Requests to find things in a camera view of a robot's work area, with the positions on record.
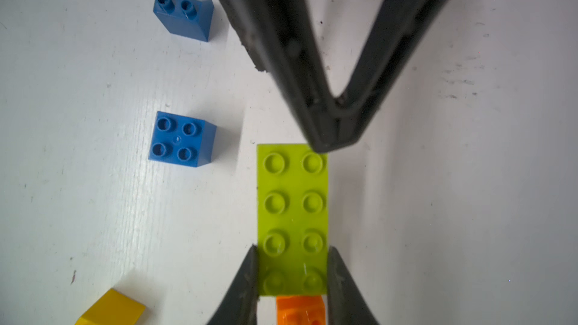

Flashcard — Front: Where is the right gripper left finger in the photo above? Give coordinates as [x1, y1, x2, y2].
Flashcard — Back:
[208, 245, 259, 325]

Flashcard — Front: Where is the orange long lego brick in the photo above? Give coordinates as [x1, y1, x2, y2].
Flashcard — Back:
[276, 296, 326, 325]

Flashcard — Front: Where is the blue square lego brick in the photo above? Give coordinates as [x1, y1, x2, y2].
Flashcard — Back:
[148, 111, 217, 168]

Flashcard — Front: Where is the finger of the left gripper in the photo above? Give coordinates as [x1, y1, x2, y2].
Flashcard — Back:
[219, 0, 448, 153]

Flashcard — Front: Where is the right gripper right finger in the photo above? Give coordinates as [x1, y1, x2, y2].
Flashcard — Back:
[327, 246, 378, 325]

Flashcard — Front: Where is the lime green lego plate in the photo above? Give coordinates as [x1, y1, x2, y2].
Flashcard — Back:
[257, 144, 329, 296]

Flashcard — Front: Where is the blue sloped lego brick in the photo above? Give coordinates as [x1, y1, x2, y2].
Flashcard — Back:
[153, 0, 215, 42]

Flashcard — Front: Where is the yellow sloped lego brick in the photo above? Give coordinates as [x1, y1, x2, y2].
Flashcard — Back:
[75, 289, 146, 325]

